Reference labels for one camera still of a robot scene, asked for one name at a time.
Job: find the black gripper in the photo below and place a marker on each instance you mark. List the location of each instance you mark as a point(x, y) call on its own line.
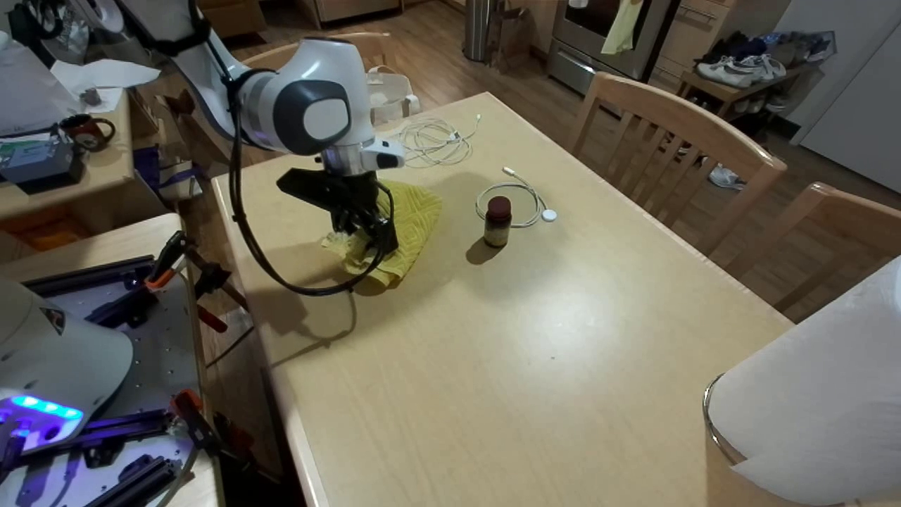
point(361, 202)

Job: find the yellow towel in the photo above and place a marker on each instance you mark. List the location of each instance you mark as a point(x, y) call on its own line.
point(418, 212)

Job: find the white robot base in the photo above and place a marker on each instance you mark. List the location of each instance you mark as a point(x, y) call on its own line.
point(57, 357)

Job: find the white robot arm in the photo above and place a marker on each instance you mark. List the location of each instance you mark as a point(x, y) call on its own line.
point(323, 95)

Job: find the white paper towel roll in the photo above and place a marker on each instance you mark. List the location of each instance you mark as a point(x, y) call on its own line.
point(826, 395)

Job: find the small brown bottle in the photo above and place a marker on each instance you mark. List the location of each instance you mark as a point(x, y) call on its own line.
point(497, 226)

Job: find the white tote bag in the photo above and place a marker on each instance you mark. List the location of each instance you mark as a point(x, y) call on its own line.
point(394, 95)

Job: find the black orange clamp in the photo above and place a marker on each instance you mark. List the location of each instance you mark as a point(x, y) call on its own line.
point(191, 409)
point(169, 255)

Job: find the grey robot mounting plate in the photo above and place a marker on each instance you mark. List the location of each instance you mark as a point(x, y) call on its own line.
point(164, 347)

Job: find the metal trash can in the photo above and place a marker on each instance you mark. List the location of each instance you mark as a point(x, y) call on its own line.
point(478, 29)

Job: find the wooden robot side table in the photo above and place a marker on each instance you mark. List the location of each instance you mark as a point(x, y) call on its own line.
point(93, 241)

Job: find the wooden desk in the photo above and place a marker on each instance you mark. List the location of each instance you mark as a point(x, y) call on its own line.
point(102, 171)

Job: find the stainless steel appliance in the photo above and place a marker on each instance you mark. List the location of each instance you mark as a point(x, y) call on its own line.
point(585, 44)

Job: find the white paper sheet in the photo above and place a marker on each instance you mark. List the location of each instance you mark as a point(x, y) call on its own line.
point(100, 75)

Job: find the yellow green hanging cloth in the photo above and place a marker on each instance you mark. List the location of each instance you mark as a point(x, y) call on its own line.
point(619, 29)

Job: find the grey blue case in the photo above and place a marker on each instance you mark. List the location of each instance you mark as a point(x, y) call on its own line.
point(38, 155)

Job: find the white grey sneakers pair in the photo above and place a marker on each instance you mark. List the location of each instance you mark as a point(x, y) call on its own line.
point(725, 177)

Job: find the wooden shoe rack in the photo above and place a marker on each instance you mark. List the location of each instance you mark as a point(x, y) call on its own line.
point(713, 92)

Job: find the wooden drawer cabinet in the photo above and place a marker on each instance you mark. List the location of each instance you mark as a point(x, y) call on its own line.
point(698, 31)

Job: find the dark shoes pair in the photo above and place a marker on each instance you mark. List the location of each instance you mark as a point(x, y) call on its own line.
point(733, 47)

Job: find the white door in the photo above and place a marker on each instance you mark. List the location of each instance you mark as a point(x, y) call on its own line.
point(860, 95)

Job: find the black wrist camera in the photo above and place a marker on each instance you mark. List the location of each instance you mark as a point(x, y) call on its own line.
point(305, 184)

